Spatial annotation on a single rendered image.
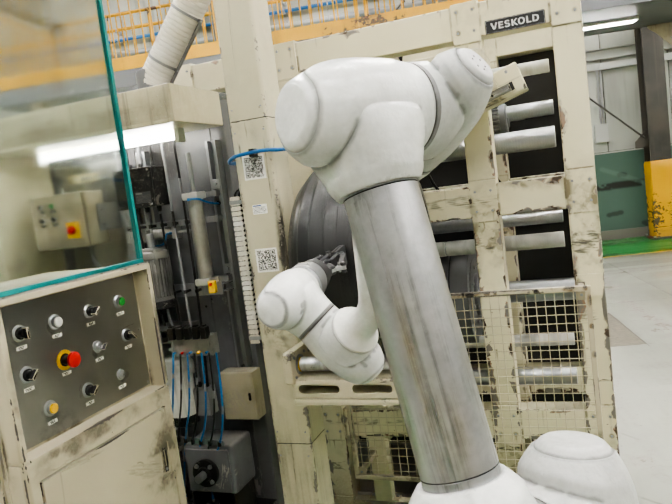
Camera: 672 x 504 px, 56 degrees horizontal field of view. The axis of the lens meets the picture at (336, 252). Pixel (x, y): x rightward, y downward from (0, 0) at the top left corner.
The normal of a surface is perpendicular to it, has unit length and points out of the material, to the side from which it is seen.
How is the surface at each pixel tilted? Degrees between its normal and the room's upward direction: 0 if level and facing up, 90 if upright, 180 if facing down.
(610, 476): 61
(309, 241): 72
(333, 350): 105
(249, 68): 90
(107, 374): 90
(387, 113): 83
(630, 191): 90
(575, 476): 50
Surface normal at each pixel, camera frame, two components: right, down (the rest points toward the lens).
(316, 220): -0.36, -0.36
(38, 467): 0.93, -0.08
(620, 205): -0.15, 0.12
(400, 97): 0.61, -0.07
